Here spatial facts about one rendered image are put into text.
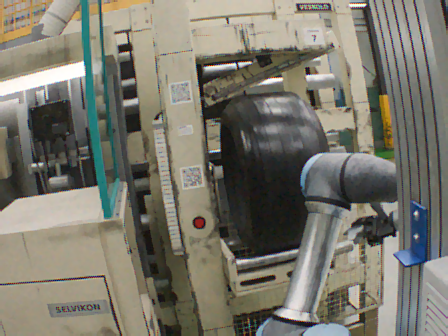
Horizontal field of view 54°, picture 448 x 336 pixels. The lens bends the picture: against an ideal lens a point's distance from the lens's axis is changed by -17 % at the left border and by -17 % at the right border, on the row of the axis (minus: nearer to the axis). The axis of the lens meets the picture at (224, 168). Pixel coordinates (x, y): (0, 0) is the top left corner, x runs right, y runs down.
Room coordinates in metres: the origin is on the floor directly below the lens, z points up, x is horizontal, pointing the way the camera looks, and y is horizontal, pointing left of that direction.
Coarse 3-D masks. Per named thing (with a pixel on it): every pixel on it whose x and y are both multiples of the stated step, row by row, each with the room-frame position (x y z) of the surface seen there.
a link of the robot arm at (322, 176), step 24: (312, 168) 1.17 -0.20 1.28; (336, 168) 1.11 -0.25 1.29; (312, 192) 1.14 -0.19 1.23; (336, 192) 1.11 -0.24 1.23; (312, 216) 1.13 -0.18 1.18; (336, 216) 1.12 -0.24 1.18; (312, 240) 1.10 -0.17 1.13; (336, 240) 1.12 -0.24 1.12; (312, 264) 1.08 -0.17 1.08; (288, 288) 1.10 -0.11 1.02; (312, 288) 1.06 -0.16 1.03; (288, 312) 1.05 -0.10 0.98; (312, 312) 1.06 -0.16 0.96
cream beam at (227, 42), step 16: (192, 32) 2.03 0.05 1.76; (208, 32) 2.05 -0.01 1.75; (224, 32) 2.06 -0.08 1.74; (240, 32) 2.07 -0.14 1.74; (256, 32) 2.08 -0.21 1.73; (272, 32) 2.09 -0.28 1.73; (288, 32) 2.10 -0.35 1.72; (208, 48) 2.04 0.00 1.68; (224, 48) 2.05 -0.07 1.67; (240, 48) 2.06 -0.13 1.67; (256, 48) 2.07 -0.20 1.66; (272, 48) 2.08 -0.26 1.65; (288, 48) 2.10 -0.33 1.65; (304, 48) 2.11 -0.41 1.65; (320, 48) 2.12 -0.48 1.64
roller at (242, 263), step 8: (288, 248) 1.75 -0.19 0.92; (296, 248) 1.74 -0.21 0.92; (248, 256) 1.73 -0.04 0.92; (256, 256) 1.72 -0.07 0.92; (264, 256) 1.72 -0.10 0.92; (272, 256) 1.72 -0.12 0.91; (280, 256) 1.73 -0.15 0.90; (288, 256) 1.73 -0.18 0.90; (296, 256) 1.74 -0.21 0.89; (240, 264) 1.70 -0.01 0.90; (248, 264) 1.71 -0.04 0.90; (256, 264) 1.71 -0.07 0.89; (264, 264) 1.72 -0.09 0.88
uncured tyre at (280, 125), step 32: (256, 96) 1.82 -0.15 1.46; (288, 96) 1.80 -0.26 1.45; (224, 128) 1.97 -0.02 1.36; (256, 128) 1.66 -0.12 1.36; (288, 128) 1.66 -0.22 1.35; (320, 128) 1.70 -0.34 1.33; (224, 160) 2.06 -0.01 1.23; (256, 160) 1.62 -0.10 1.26; (288, 160) 1.61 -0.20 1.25; (256, 192) 1.61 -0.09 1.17; (288, 192) 1.60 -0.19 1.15; (256, 224) 1.65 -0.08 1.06; (288, 224) 1.64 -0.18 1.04
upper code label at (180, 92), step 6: (168, 84) 1.76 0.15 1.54; (174, 84) 1.76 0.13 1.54; (180, 84) 1.76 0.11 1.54; (186, 84) 1.77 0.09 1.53; (174, 90) 1.76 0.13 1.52; (180, 90) 1.76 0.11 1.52; (186, 90) 1.77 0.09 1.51; (174, 96) 1.76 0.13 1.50; (180, 96) 1.76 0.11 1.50; (186, 96) 1.77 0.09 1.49; (174, 102) 1.76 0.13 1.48; (180, 102) 1.76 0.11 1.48; (186, 102) 1.77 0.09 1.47
